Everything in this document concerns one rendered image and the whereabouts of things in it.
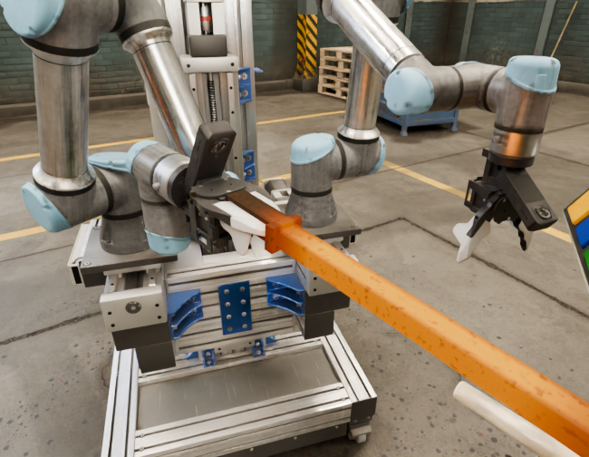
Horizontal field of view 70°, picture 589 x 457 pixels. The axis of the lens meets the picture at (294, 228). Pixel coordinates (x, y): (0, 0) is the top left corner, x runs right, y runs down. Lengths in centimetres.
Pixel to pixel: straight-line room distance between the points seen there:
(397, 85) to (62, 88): 57
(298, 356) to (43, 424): 97
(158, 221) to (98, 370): 137
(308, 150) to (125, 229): 49
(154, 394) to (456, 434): 107
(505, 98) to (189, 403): 125
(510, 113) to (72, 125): 76
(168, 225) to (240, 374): 93
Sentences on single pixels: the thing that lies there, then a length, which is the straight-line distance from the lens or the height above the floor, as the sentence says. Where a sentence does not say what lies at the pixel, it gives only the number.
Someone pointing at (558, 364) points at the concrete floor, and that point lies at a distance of 221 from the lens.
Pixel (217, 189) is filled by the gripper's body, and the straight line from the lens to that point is 57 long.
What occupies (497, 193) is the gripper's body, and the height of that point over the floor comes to 107.
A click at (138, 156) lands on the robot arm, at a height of 114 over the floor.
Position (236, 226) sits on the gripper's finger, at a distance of 51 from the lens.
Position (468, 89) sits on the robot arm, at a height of 124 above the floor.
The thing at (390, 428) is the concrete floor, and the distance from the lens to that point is 173.
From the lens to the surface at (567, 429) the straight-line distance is 37.
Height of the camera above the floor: 136
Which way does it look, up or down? 28 degrees down
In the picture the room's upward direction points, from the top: straight up
